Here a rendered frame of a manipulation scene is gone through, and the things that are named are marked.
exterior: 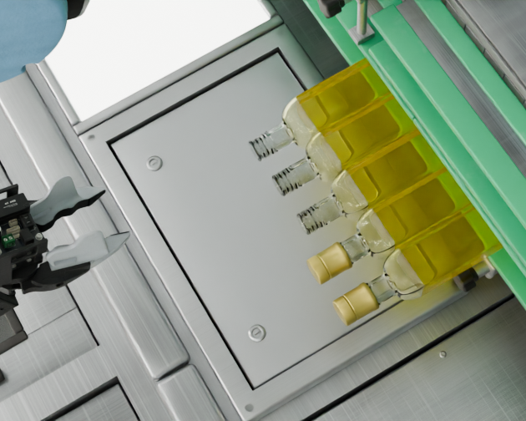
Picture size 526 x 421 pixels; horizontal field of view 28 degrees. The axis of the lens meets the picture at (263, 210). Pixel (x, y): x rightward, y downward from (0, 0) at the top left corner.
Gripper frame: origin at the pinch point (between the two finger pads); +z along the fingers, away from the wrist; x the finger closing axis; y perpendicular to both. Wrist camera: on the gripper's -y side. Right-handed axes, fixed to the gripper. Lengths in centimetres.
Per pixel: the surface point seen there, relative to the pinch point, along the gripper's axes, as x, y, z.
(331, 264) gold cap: -12.3, -7.1, 24.1
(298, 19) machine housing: 28, -17, 48
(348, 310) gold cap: -18.0, -7.7, 22.9
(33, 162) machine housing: 26.6, -28.8, 5.3
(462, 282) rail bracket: -20.9, -8.1, 38.5
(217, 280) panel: -2.0, -24.2, 18.0
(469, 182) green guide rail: -13.6, 3.5, 39.2
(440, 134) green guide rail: -6.9, 3.8, 39.7
